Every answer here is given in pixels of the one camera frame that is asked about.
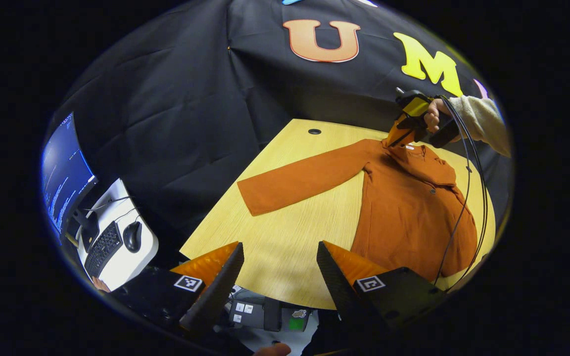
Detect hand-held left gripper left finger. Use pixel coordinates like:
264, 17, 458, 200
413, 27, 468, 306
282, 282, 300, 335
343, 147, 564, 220
109, 241, 245, 333

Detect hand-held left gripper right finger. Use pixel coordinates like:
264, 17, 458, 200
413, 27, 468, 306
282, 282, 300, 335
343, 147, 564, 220
316, 241, 449, 342

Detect orange ribbed knit shirt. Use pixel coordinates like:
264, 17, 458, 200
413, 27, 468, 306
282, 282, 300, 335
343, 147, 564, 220
237, 138, 478, 283

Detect black box white labels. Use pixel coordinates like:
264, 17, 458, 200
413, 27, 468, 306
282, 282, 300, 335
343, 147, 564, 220
227, 297, 282, 331

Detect black box green label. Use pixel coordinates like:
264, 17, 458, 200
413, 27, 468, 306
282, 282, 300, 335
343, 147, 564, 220
281, 308, 314, 332

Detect white side desk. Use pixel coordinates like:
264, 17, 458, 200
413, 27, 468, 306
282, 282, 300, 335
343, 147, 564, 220
75, 178, 159, 292

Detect black computer mouse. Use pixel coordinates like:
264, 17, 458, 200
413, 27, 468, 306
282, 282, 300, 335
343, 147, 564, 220
123, 221, 143, 254

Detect black keyboard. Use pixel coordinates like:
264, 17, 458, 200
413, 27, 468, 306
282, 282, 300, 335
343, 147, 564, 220
84, 221, 124, 277

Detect black backdrop cloth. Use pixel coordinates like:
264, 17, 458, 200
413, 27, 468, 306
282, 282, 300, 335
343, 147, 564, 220
45, 0, 513, 263

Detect computer monitor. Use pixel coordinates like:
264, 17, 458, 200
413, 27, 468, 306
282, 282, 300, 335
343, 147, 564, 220
42, 113, 100, 253

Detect black cable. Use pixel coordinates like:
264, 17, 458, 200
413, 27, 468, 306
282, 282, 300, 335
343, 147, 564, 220
446, 96, 489, 292
433, 96, 473, 286

